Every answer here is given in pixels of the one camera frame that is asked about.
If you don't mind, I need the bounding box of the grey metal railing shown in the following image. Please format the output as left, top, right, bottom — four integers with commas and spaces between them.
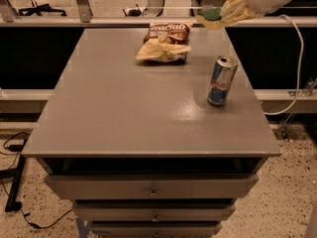
0, 0, 317, 30

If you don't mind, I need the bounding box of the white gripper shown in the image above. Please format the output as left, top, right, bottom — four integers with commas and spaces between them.
220, 0, 290, 27

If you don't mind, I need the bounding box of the black metal stand leg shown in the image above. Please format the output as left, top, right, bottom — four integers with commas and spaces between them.
1, 143, 26, 212

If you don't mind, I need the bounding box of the bottom grey drawer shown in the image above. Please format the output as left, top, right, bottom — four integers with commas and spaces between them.
91, 221, 222, 238

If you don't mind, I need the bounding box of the grey drawer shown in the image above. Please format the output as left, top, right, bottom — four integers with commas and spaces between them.
91, 221, 222, 238
73, 200, 236, 222
45, 174, 259, 200

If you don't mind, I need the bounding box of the brown chip bag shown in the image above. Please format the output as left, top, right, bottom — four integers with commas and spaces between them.
137, 22, 193, 62

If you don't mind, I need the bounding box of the blue silver energy drink can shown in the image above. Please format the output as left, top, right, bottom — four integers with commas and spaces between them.
207, 56, 238, 106

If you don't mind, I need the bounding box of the middle grey drawer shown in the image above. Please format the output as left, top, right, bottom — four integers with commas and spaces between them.
73, 200, 236, 222

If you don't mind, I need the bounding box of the white power strip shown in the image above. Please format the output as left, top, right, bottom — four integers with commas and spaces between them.
123, 5, 148, 17

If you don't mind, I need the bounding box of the black floor cable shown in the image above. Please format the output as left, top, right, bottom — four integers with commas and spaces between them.
0, 131, 73, 230

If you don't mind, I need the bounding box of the white cable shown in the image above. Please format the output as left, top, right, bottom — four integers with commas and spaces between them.
263, 14, 305, 117

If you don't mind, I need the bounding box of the black office chair base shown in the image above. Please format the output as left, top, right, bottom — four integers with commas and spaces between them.
18, 0, 66, 16

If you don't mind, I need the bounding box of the top grey drawer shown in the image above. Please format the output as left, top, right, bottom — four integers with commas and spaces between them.
45, 174, 259, 200

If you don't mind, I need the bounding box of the green and yellow sponge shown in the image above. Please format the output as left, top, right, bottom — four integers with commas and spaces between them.
196, 7, 230, 30

